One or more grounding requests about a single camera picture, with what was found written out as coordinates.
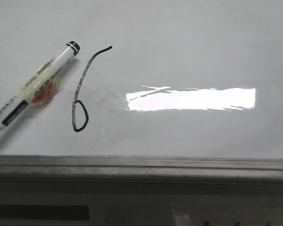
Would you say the white black whiteboard marker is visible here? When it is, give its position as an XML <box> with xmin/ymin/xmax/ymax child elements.
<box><xmin>0</xmin><ymin>40</ymin><xmax>80</xmax><ymax>132</ymax></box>

